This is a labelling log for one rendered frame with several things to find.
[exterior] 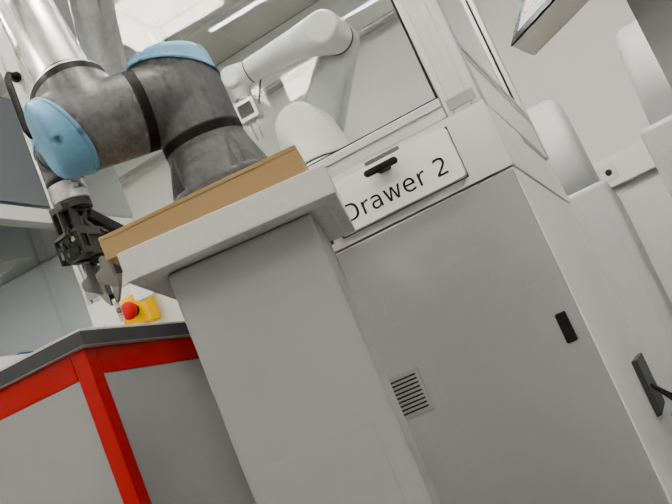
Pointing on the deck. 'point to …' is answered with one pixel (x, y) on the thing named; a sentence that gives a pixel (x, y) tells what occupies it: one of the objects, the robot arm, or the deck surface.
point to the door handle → (16, 99)
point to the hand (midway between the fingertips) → (115, 297)
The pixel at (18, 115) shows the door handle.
